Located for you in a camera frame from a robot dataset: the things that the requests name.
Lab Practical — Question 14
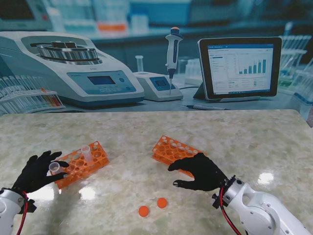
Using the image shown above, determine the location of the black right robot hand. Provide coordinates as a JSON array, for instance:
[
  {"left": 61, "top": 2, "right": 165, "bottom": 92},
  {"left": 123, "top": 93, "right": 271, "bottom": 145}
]
[{"left": 167, "top": 152, "right": 229, "bottom": 192}]

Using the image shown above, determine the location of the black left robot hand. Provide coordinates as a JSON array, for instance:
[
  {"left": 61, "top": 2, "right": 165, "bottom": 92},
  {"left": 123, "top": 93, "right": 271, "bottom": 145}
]
[{"left": 11, "top": 150, "right": 70, "bottom": 194}]

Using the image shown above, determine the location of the clear plastic test tube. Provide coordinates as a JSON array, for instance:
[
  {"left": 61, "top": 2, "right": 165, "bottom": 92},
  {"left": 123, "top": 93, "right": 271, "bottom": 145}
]
[
  {"left": 48, "top": 161, "right": 62, "bottom": 175},
  {"left": 81, "top": 146, "right": 93, "bottom": 165}
]

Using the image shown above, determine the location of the orange test tube rack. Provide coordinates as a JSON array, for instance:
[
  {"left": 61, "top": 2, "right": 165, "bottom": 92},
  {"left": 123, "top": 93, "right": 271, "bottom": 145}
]
[
  {"left": 151, "top": 135, "right": 208, "bottom": 177},
  {"left": 52, "top": 141, "right": 110, "bottom": 189}
]

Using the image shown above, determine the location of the printed laboratory backdrop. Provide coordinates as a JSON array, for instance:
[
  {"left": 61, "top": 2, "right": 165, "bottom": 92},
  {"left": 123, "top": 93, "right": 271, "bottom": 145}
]
[{"left": 0, "top": 0, "right": 313, "bottom": 128}]

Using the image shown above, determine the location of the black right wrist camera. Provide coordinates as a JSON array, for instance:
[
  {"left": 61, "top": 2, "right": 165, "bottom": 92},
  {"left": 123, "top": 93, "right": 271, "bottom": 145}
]
[{"left": 212, "top": 193, "right": 223, "bottom": 209}]

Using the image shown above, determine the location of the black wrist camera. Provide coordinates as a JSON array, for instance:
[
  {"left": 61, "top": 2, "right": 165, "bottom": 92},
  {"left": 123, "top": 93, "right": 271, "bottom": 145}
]
[
  {"left": 23, "top": 198, "right": 37, "bottom": 214},
  {"left": 212, "top": 193, "right": 223, "bottom": 209}
]

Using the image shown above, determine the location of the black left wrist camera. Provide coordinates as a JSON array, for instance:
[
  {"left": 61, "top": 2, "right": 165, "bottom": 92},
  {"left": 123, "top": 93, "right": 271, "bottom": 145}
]
[{"left": 23, "top": 198, "right": 37, "bottom": 214}]

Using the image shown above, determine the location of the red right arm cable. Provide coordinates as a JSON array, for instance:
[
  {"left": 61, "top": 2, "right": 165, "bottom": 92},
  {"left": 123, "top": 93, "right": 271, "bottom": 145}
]
[{"left": 219, "top": 187, "right": 240, "bottom": 235}]

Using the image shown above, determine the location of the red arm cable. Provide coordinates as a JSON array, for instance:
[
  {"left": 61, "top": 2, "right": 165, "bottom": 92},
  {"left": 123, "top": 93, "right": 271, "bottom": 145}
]
[
  {"left": 219, "top": 187, "right": 240, "bottom": 235},
  {"left": 17, "top": 191, "right": 29, "bottom": 235}
]

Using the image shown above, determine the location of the red left arm cable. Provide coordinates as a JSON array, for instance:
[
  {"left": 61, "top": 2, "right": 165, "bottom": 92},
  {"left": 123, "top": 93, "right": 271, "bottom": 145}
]
[{"left": 17, "top": 191, "right": 29, "bottom": 235}]

